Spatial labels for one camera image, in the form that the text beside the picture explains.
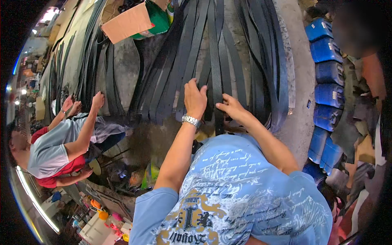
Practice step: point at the person's left hand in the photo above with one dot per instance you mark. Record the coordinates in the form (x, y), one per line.
(194, 101)

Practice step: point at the person's right hand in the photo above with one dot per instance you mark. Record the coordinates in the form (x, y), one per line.
(235, 110)

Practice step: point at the person's right index finger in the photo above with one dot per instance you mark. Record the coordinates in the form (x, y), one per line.
(229, 98)

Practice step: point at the person's left fingers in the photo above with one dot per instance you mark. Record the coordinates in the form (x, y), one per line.
(191, 82)

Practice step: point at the person's right thumb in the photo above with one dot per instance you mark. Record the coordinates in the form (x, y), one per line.
(221, 105)

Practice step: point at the person's left thumb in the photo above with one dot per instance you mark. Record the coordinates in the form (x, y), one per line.
(204, 91)

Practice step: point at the single black leather strip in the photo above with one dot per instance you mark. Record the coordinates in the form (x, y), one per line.
(215, 61)

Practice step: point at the pile of black leather strips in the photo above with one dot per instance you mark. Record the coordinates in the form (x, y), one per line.
(88, 67)
(180, 61)

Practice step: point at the green plastic sack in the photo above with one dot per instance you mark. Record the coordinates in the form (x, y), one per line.
(159, 20)

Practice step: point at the person's body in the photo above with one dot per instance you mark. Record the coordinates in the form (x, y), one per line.
(235, 190)

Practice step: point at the brown cardboard sheet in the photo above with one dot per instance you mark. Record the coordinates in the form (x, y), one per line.
(127, 24)

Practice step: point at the row of blue plastic canisters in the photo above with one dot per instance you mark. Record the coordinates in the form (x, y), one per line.
(327, 92)

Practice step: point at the heap of leather scraps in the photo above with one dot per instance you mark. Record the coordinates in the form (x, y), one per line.
(356, 134)

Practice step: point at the fluorescent tube lamp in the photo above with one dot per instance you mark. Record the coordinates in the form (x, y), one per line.
(36, 199)

